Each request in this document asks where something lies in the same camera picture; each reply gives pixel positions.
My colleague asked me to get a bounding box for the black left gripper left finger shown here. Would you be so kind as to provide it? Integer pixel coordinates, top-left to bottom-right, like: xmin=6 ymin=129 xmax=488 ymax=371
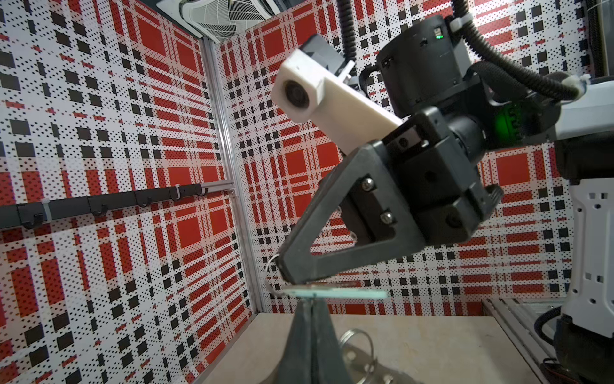
xmin=273 ymin=299 xmax=312 ymax=384

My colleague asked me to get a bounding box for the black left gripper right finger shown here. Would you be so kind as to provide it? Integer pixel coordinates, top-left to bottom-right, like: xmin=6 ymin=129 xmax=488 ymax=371
xmin=311 ymin=299 xmax=353 ymax=384

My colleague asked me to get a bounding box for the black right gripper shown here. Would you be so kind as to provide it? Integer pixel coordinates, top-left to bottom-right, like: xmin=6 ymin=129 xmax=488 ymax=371
xmin=277 ymin=15 xmax=561 ymax=284

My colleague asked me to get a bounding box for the metal keyring gauge red handle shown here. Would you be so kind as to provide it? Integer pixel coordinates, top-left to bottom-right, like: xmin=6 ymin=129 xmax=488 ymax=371
xmin=339 ymin=328 xmax=419 ymax=384

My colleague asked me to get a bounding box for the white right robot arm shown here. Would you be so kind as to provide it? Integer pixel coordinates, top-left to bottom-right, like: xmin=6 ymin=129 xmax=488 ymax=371
xmin=272 ymin=1 xmax=613 ymax=383

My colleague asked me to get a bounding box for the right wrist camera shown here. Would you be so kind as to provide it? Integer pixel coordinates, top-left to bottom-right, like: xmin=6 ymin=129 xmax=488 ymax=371
xmin=271 ymin=34 xmax=402 ymax=155

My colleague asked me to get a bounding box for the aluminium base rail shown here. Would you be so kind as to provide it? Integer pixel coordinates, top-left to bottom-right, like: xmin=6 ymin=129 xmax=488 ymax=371
xmin=482 ymin=298 xmax=564 ymax=383

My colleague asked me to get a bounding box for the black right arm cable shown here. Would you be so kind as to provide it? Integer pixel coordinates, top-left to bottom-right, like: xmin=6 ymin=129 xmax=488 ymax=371
xmin=335 ymin=0 xmax=605 ymax=102

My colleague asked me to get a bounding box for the black hook rail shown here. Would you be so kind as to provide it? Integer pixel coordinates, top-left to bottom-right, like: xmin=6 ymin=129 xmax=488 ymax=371
xmin=1 ymin=180 xmax=234 ymax=230

